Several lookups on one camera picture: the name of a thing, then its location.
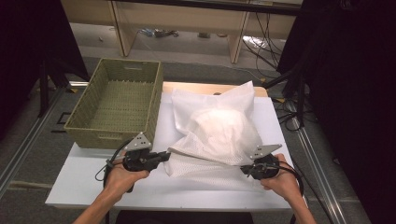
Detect black hanging cables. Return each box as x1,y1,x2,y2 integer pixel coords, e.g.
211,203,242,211
242,12,281,71

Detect black curtain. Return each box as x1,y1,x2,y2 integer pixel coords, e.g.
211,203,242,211
0,0,89,141
276,0,396,224

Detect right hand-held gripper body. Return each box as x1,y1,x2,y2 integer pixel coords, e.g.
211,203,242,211
248,143,284,181

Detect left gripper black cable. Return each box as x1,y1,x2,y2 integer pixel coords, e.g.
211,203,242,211
94,139,134,224

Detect white garment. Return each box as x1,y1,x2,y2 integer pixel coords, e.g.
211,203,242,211
186,106,260,157

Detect beige wooden desk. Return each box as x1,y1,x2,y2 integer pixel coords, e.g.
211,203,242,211
60,0,304,64

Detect person's right hand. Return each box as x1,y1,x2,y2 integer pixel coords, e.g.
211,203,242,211
260,153,303,201

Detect person's left hand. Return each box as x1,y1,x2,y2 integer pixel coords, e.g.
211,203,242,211
103,156,151,196

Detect black stand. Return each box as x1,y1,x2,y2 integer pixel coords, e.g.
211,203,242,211
262,69,307,129
36,59,70,119

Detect green woven basket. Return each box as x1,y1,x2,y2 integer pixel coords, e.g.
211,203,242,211
64,58,164,149

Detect white cloth sheet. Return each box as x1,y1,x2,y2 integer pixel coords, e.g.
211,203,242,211
163,79,265,188

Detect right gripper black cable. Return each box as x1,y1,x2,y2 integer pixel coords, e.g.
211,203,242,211
275,161,305,224

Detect black floor cable bundle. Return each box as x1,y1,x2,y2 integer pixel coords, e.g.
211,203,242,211
275,97,304,133

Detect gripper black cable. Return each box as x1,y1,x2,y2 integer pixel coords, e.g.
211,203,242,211
94,139,134,224
275,161,305,224

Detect blue green floor object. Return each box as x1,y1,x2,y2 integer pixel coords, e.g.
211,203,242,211
137,28,180,39

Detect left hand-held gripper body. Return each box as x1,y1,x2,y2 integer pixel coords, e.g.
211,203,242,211
120,132,158,173

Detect metal floor rail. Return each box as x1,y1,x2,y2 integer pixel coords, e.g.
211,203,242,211
292,125,372,224
0,81,90,200

